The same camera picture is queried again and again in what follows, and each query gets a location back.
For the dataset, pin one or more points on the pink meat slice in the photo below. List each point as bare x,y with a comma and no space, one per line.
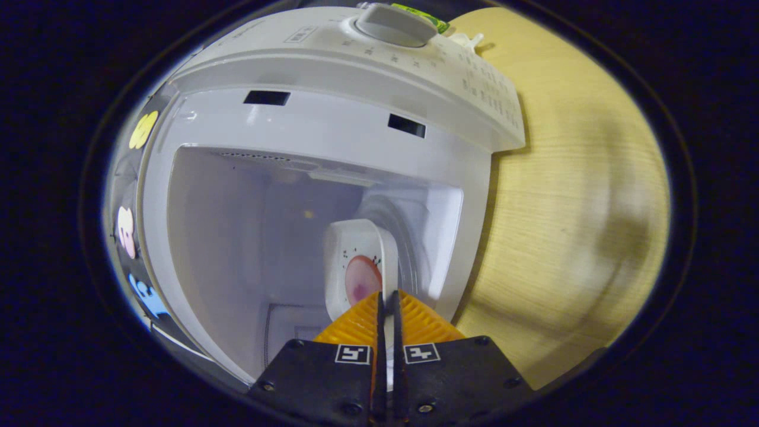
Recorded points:
362,279

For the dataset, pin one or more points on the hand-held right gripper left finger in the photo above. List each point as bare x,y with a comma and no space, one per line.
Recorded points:
378,367

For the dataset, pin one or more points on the white square plate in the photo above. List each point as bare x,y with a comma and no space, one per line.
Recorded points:
356,237

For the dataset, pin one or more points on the white microwave oven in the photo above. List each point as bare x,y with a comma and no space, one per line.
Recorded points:
296,65

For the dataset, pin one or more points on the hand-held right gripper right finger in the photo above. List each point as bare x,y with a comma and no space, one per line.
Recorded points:
398,367

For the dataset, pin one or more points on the green label drink bottle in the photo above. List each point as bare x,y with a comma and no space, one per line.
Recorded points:
424,16

